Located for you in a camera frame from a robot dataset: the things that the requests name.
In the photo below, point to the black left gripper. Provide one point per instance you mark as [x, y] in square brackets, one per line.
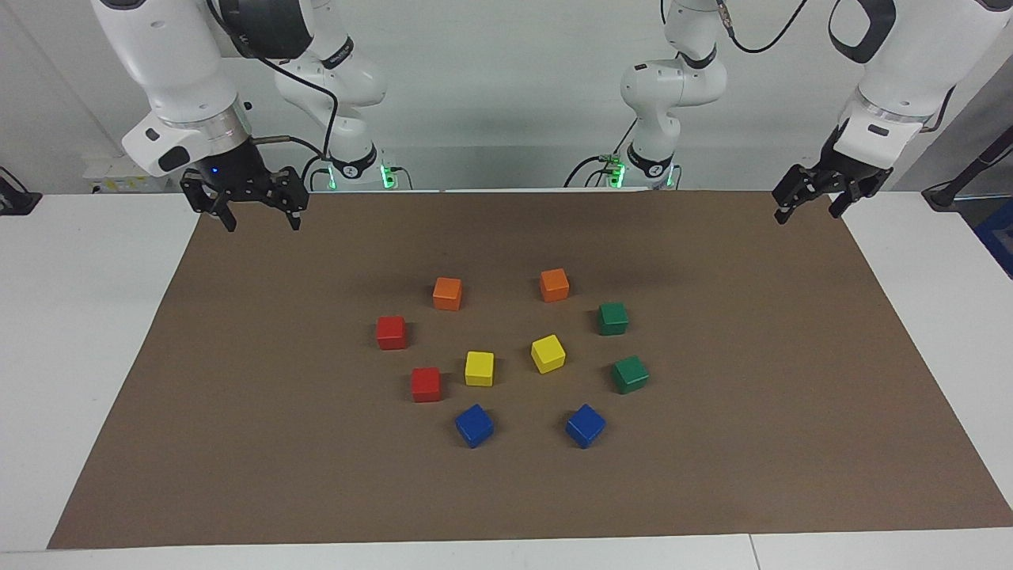
[851, 170]

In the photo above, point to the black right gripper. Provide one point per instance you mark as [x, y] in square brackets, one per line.
[233, 170]

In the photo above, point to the red wooden cube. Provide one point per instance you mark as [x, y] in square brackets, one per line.
[426, 385]
[391, 332]

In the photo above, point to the green wooden cube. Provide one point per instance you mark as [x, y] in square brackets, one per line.
[612, 318]
[630, 374]

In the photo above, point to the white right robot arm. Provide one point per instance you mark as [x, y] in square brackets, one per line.
[174, 55]

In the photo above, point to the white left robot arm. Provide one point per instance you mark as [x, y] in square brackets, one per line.
[910, 71]

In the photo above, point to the black tripod stand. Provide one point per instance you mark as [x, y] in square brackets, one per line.
[942, 196]

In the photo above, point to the white power strip box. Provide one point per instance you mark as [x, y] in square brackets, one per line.
[107, 178]

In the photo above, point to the green lit base connector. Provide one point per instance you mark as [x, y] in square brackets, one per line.
[388, 176]
[611, 170]

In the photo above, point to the blue crate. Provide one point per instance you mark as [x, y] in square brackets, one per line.
[999, 237]

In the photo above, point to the orange wooden cube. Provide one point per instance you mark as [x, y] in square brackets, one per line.
[554, 285]
[447, 294]

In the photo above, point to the black stand foot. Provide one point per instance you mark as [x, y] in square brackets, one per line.
[16, 202]

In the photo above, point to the brown paper table mat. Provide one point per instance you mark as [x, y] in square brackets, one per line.
[316, 475]

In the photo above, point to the yellow wooden cube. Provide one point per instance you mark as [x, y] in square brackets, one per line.
[479, 369]
[548, 354]

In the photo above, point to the blue wooden cube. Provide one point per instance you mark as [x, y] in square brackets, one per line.
[586, 426]
[474, 426]

